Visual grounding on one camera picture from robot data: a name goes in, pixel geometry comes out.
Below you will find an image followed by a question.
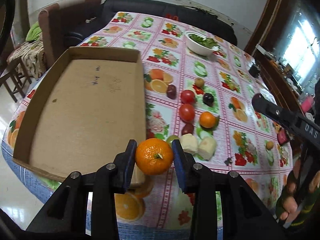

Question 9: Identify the white cake cube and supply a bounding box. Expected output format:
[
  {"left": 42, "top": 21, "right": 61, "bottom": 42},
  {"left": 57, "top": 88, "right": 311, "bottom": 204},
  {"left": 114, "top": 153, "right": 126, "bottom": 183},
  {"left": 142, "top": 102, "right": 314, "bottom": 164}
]
[
  {"left": 180, "top": 133, "right": 198, "bottom": 155},
  {"left": 198, "top": 137, "right": 217, "bottom": 160}
]

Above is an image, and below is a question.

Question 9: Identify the green grape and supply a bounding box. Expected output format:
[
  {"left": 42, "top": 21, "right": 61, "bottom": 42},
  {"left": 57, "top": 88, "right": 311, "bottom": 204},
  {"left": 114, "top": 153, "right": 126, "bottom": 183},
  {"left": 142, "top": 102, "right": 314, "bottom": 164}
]
[{"left": 166, "top": 135, "right": 179, "bottom": 146}]

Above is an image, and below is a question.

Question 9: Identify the orange mandarin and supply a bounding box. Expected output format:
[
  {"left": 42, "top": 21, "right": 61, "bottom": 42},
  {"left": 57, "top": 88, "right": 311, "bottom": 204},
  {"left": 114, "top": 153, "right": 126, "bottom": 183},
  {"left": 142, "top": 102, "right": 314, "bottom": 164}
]
[
  {"left": 199, "top": 112, "right": 217, "bottom": 129},
  {"left": 135, "top": 138, "right": 174, "bottom": 176}
]

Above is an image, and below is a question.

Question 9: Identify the small brown longan fruit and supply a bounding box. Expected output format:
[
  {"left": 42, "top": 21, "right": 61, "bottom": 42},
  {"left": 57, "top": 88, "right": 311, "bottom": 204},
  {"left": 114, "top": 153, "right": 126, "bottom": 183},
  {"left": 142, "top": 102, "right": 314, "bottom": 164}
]
[{"left": 265, "top": 141, "right": 274, "bottom": 151}]

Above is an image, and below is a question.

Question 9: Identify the dark purple plum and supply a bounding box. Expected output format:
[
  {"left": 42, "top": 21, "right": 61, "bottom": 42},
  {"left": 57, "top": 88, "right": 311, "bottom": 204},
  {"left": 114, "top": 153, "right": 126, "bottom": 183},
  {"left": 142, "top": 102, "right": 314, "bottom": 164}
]
[{"left": 202, "top": 93, "right": 214, "bottom": 107}]

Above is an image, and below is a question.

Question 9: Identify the cardboard tray box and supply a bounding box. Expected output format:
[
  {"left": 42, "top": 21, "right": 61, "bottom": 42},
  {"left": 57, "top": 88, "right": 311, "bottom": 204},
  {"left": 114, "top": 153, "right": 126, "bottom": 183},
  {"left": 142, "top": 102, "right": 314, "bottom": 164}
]
[{"left": 13, "top": 47, "right": 146, "bottom": 181}]

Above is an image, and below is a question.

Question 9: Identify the person right hand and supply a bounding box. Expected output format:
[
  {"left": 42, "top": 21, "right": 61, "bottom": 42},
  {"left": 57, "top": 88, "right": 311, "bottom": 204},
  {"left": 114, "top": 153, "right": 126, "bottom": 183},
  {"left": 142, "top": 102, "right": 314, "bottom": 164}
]
[{"left": 276, "top": 158, "right": 319, "bottom": 228}]

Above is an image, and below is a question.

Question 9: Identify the pink container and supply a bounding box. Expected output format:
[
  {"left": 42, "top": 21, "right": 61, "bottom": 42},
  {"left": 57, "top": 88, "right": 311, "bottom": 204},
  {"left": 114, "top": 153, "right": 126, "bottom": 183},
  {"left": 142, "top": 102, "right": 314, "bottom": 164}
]
[{"left": 301, "top": 95, "right": 314, "bottom": 113}]

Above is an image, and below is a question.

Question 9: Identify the small dark red jujube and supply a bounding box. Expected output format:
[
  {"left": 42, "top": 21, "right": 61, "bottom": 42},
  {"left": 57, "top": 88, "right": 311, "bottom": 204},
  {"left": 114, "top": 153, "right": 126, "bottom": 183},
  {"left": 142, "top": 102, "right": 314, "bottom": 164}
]
[{"left": 181, "top": 123, "right": 194, "bottom": 135}]

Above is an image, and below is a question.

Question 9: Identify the wooden sideboard counter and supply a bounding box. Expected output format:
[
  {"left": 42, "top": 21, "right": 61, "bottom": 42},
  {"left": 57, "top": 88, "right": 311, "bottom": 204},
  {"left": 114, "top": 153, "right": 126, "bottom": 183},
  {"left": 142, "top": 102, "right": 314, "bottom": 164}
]
[{"left": 254, "top": 50, "right": 305, "bottom": 116}]

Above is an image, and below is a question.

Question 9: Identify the red tomato lower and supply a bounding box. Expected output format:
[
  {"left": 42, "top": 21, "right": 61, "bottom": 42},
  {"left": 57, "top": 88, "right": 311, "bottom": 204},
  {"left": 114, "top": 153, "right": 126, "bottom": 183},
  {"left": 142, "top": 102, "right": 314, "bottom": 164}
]
[{"left": 179, "top": 103, "right": 195, "bottom": 122}]

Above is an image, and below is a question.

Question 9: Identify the red tomato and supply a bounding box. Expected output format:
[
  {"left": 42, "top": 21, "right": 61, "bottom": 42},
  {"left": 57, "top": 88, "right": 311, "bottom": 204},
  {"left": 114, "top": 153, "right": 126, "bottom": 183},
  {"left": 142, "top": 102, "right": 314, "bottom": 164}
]
[
  {"left": 181, "top": 89, "right": 196, "bottom": 105},
  {"left": 179, "top": 103, "right": 195, "bottom": 122}
]

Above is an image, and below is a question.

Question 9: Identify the red tomato upper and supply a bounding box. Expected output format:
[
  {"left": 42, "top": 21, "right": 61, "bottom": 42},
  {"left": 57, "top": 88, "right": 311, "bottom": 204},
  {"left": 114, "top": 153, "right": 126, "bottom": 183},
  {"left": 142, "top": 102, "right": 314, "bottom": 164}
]
[{"left": 181, "top": 89, "right": 196, "bottom": 105}]

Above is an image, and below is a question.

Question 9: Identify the dried red date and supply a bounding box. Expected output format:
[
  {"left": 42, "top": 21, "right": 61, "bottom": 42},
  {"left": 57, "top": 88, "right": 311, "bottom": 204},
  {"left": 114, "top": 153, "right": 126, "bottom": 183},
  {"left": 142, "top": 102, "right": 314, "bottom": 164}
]
[{"left": 166, "top": 85, "right": 177, "bottom": 99}]

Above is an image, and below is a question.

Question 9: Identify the black cylindrical container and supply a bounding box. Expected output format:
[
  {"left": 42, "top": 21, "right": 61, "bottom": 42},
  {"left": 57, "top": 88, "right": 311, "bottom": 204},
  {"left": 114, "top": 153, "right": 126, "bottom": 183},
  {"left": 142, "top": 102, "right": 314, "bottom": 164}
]
[{"left": 249, "top": 64, "right": 260, "bottom": 78}]

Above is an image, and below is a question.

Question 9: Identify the brown kiwi fruit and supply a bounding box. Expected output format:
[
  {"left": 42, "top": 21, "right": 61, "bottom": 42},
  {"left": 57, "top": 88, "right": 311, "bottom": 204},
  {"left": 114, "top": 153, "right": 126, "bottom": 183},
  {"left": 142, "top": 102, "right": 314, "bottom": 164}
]
[{"left": 194, "top": 77, "right": 204, "bottom": 88}]

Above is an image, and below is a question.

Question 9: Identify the white bowl of greens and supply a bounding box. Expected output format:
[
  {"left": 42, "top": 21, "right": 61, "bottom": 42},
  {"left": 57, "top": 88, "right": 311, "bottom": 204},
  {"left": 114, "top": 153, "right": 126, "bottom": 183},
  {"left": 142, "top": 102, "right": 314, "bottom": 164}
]
[{"left": 185, "top": 31, "right": 219, "bottom": 56}]

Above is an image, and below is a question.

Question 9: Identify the wooden stool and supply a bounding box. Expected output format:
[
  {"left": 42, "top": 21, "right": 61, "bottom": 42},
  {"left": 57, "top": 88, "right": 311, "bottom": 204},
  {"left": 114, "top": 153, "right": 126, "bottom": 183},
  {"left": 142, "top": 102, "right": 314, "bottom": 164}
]
[{"left": 1, "top": 57, "right": 32, "bottom": 103}]

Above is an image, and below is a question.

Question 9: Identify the black leather sofa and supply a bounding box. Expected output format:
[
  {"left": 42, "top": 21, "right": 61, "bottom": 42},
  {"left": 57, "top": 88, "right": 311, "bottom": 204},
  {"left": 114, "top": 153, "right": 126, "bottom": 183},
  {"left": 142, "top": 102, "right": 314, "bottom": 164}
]
[{"left": 63, "top": 0, "right": 238, "bottom": 48}]

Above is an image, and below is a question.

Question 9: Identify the patterned cushioned seat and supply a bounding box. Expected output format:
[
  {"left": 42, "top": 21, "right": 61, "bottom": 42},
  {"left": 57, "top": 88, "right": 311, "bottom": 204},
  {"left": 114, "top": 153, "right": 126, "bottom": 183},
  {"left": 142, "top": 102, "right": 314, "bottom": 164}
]
[{"left": 7, "top": 40, "right": 48, "bottom": 79}]

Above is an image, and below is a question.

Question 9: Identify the brown armchair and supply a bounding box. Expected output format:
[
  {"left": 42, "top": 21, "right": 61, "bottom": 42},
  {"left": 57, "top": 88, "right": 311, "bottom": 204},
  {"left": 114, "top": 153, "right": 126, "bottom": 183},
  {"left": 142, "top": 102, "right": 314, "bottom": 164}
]
[{"left": 38, "top": 0, "right": 104, "bottom": 67}]

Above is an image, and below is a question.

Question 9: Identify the green cloth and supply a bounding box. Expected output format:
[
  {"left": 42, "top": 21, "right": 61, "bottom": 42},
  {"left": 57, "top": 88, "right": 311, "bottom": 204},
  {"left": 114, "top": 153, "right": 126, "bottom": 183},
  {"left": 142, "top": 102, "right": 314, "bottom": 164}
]
[{"left": 25, "top": 21, "right": 42, "bottom": 42}]

